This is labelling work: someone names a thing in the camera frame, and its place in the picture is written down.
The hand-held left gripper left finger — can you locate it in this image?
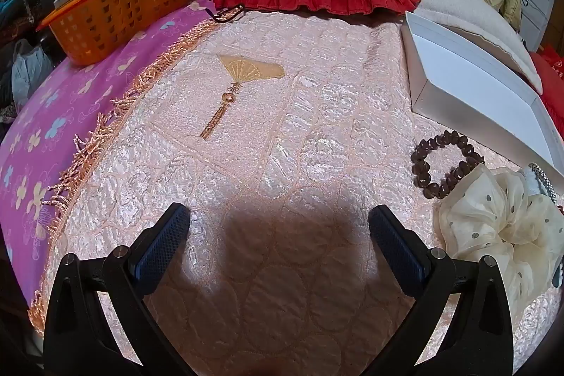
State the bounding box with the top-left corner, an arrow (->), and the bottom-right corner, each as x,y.
43,202 -> 195,376

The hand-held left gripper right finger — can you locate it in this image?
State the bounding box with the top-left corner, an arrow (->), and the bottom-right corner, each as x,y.
366,204 -> 515,376

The brown wooden bead bracelet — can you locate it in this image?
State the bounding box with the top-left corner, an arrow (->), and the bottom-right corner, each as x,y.
411,130 -> 485,198

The cream polka dot scrunchie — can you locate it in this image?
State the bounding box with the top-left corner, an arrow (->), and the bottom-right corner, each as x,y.
438,164 -> 564,302

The silver rhinestone bangle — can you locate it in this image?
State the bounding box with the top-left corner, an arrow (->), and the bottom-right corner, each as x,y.
526,162 -> 560,198

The white cardboard box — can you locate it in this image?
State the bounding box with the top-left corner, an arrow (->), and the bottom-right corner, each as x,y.
400,10 -> 564,169

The purple floral bed sheet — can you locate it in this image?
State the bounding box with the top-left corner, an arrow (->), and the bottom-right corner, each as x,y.
0,0 -> 221,310

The pink quilted bedspread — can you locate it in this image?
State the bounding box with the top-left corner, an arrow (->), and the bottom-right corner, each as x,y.
29,8 -> 564,376

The pile of clothes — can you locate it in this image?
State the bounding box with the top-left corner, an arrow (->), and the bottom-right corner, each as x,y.
0,0 -> 54,125

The plain red pillow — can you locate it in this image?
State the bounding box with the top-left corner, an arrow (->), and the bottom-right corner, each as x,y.
529,45 -> 564,125

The orange plastic basket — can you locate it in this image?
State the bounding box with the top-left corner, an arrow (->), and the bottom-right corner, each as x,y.
36,0 -> 197,66

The white pillow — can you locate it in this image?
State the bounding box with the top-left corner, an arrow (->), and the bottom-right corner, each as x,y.
412,0 -> 544,95

